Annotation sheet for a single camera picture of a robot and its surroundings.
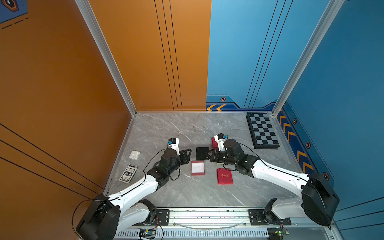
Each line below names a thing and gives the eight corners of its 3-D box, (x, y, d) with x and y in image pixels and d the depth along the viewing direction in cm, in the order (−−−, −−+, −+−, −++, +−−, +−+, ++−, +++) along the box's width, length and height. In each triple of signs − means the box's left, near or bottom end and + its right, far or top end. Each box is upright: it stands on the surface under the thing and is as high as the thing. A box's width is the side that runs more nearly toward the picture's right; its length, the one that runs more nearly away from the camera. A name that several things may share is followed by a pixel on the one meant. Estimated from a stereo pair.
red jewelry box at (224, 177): (217, 184, 86) (218, 182, 84) (216, 170, 91) (217, 168, 89) (232, 184, 86) (233, 182, 84) (230, 170, 91) (231, 168, 89)
